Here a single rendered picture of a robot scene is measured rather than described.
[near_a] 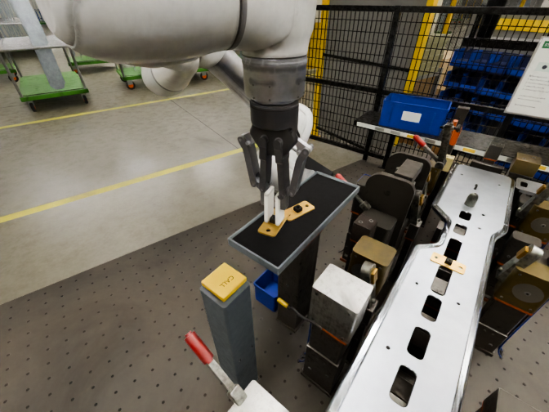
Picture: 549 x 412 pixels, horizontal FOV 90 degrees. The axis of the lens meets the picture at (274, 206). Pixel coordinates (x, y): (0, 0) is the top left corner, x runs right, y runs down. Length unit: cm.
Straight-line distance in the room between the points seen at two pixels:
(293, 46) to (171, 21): 15
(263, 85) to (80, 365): 97
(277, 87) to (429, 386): 59
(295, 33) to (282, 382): 84
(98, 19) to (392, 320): 70
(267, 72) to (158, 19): 15
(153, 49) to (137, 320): 93
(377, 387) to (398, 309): 19
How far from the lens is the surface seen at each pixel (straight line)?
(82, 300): 126
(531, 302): 98
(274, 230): 54
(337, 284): 60
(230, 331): 59
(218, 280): 53
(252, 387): 55
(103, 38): 31
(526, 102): 174
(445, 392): 68
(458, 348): 74
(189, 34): 32
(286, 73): 39
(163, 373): 99
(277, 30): 37
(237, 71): 102
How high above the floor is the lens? 157
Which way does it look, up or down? 37 degrees down
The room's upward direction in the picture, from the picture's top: straight up
